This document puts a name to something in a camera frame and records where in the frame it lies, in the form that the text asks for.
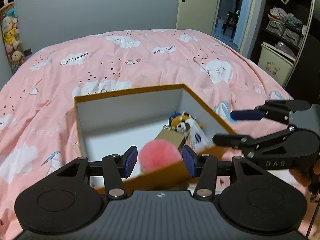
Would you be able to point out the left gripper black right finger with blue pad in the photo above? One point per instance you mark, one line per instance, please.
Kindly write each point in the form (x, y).
(203, 167)

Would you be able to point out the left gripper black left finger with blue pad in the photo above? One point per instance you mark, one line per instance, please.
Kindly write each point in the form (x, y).
(115, 168)

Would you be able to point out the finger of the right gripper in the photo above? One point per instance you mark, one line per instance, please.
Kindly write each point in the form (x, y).
(232, 141)
(275, 110)

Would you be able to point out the pink fluffy plush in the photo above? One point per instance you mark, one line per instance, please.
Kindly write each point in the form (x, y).
(157, 154)

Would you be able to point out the white floral packet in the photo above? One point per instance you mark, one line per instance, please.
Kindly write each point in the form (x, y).
(197, 140)

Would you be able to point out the brown cardboard card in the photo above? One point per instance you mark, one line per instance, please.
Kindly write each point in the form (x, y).
(175, 138)

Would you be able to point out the orange cardboard box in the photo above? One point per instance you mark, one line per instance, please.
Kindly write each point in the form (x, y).
(109, 123)

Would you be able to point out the beige storage bin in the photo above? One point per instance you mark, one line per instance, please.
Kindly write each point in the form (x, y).
(276, 63)

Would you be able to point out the red panda sailor plush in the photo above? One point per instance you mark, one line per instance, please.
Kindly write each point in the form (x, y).
(181, 123)

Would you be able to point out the checkered storage basket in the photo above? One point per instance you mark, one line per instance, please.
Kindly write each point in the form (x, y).
(276, 27)

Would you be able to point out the pink printed bed quilt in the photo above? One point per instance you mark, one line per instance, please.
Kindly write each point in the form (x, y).
(38, 130)

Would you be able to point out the dark wardrobe shelf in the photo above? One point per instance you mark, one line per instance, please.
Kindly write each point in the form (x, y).
(300, 40)

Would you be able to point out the white room door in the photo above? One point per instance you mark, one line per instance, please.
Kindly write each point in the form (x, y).
(198, 15)

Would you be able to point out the hanging plush toy organizer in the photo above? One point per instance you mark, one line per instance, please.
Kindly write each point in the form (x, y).
(11, 35)

